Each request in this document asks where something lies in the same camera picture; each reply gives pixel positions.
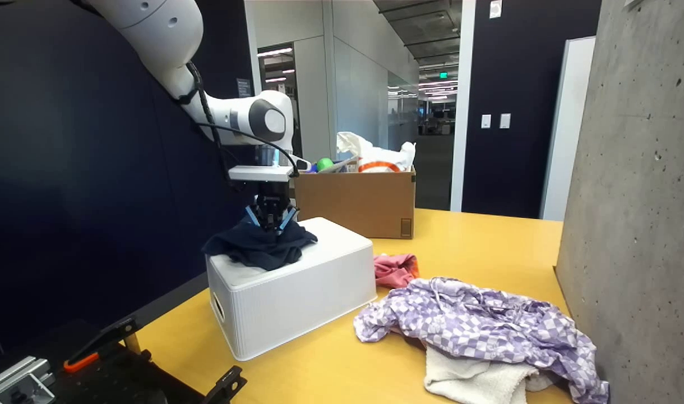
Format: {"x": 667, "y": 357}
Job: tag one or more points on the dark blue cloth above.
{"x": 264, "y": 249}

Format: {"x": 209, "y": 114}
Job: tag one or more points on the cream white cloth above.
{"x": 477, "y": 379}

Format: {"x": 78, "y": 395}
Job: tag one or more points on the black metal equipment frame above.
{"x": 130, "y": 382}

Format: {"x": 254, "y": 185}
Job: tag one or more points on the white bag with red print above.
{"x": 376, "y": 153}

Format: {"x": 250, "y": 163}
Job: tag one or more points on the brown cardboard box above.
{"x": 356, "y": 203}

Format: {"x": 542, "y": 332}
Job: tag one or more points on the green ball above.
{"x": 324, "y": 164}

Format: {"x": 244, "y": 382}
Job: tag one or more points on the grey concrete pillar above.
{"x": 639, "y": 209}

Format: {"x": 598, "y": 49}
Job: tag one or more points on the pink cloth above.
{"x": 395, "y": 271}

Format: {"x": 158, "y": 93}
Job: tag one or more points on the white wall switch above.
{"x": 485, "y": 122}
{"x": 506, "y": 121}

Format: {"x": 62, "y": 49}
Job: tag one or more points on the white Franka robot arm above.
{"x": 163, "y": 31}

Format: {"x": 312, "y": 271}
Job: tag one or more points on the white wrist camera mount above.
{"x": 262, "y": 175}

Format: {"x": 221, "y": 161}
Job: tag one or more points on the white plastic basket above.
{"x": 296, "y": 299}

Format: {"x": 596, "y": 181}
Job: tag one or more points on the purple patterned cloth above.
{"x": 489, "y": 322}

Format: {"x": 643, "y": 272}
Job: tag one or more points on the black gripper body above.
{"x": 273, "y": 197}

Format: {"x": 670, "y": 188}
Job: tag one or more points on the large white board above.
{"x": 568, "y": 126}

